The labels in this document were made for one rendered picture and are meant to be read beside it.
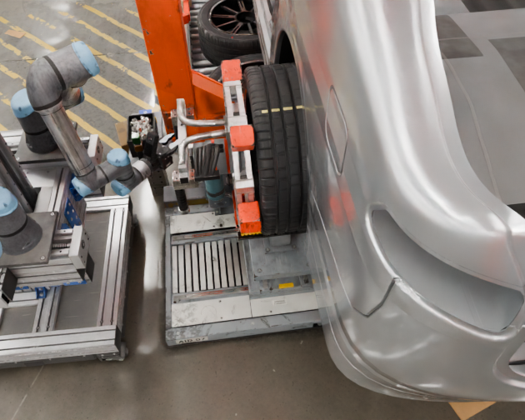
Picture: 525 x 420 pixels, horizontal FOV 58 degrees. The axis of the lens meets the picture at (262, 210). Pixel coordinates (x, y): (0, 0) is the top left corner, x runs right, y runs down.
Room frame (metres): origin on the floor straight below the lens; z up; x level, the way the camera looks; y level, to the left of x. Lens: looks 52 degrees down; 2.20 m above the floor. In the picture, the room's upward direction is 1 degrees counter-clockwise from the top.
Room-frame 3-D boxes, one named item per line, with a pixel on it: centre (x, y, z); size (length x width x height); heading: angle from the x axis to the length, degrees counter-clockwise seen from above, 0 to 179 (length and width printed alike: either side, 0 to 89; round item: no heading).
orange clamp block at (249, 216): (1.01, 0.05, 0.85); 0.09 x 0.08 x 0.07; 6
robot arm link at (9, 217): (0.97, 0.87, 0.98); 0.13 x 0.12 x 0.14; 109
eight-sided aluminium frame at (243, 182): (1.33, 0.09, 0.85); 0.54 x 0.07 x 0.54; 6
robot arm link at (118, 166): (1.22, 0.54, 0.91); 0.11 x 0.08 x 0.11; 131
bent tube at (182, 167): (1.21, 0.20, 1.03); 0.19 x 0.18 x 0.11; 96
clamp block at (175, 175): (1.13, 0.27, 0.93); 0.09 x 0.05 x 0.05; 96
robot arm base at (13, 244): (0.97, 0.86, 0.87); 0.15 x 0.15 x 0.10
